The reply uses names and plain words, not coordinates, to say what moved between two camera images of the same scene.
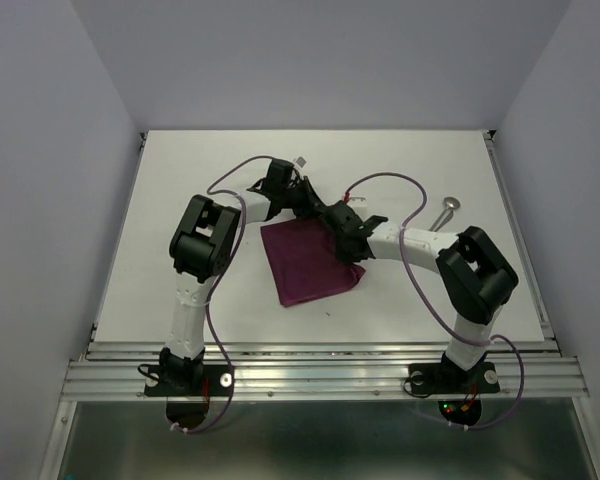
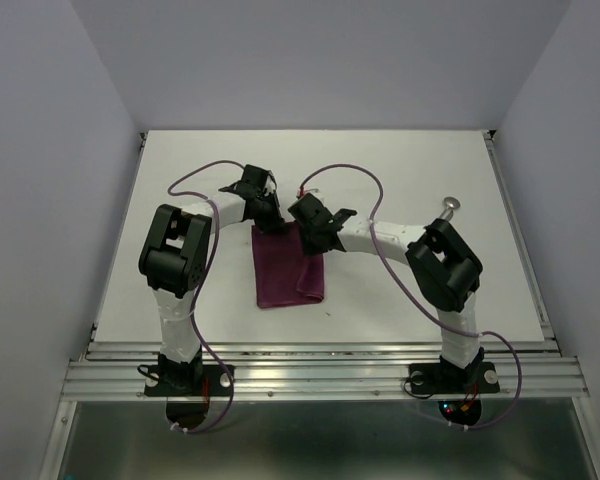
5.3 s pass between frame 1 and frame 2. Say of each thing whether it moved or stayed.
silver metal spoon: stayed
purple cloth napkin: moved
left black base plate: stayed
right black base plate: stayed
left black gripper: moved
